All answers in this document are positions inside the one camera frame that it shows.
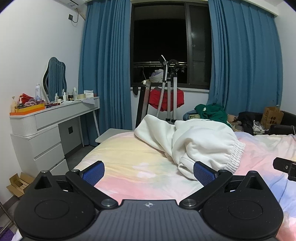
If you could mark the white air conditioner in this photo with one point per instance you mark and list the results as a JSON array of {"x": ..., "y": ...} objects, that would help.
[{"x": 71, "y": 2}]

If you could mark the white patterned cloth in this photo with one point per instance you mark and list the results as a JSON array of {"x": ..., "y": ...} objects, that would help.
[{"x": 259, "y": 127}]

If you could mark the blue cloth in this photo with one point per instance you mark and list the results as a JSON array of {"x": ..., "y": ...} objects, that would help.
[{"x": 188, "y": 115}]

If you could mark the grey wall socket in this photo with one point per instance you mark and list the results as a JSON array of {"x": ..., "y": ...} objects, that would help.
[{"x": 70, "y": 17}]

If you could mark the brown paper bag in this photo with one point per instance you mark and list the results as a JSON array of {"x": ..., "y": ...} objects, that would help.
[{"x": 272, "y": 117}]

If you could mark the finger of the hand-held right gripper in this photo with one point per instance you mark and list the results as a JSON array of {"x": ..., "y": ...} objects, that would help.
[{"x": 283, "y": 165}]

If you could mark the white spray can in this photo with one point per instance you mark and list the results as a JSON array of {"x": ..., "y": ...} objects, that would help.
[{"x": 37, "y": 92}]

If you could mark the open cardboard box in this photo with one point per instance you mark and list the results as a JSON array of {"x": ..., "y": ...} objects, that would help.
[{"x": 18, "y": 183}]

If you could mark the pink scrunchies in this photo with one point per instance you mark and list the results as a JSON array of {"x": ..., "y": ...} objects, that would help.
[{"x": 34, "y": 102}]

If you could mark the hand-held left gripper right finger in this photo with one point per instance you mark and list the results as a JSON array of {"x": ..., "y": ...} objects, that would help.
[{"x": 203, "y": 172}]

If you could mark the red pouch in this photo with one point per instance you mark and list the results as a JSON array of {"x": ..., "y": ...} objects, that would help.
[{"x": 26, "y": 96}]

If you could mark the red cloth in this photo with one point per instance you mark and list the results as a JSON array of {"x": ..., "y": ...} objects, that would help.
[{"x": 157, "y": 99}]

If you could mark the row of cosmetic bottles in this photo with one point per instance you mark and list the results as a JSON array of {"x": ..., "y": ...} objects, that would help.
[{"x": 64, "y": 96}]

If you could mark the black folded stand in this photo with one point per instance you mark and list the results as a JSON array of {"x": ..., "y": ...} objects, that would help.
[{"x": 141, "y": 104}]

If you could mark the beige cloth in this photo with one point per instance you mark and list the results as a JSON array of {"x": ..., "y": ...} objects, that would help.
[{"x": 233, "y": 121}]

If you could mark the pale lilac garment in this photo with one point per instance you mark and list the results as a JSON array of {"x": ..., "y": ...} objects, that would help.
[{"x": 157, "y": 75}]

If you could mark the cream tissue box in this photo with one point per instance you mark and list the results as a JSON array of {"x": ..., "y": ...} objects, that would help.
[{"x": 86, "y": 95}]

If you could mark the blue curtain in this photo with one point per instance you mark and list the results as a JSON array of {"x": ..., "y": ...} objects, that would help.
[
  {"x": 242, "y": 58},
  {"x": 104, "y": 69}
]

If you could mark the wavy white-framed mirror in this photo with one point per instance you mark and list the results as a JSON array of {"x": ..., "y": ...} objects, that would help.
[{"x": 55, "y": 78}]

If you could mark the green clothes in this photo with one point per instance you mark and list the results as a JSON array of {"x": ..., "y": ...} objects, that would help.
[{"x": 212, "y": 113}]

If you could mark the metal clothes rail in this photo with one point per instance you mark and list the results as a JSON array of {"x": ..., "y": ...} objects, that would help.
[{"x": 148, "y": 63}]

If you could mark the black sofa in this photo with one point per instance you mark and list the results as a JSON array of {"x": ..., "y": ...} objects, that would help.
[{"x": 279, "y": 129}]

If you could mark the pastel tie-dye bed blanket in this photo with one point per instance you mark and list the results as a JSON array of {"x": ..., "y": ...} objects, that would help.
[{"x": 129, "y": 157}]

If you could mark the orange tray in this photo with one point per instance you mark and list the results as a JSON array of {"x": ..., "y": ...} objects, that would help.
[{"x": 27, "y": 109}]

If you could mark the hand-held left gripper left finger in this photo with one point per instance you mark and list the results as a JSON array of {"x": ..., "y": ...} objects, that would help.
[{"x": 93, "y": 172}]

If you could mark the dark window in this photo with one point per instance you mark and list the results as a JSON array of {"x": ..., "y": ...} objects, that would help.
[{"x": 159, "y": 41}]

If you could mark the white dressing table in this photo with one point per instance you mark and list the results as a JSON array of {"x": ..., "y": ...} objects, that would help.
[{"x": 46, "y": 118}]

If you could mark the black clothes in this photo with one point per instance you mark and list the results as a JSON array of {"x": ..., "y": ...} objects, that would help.
[{"x": 247, "y": 118}]

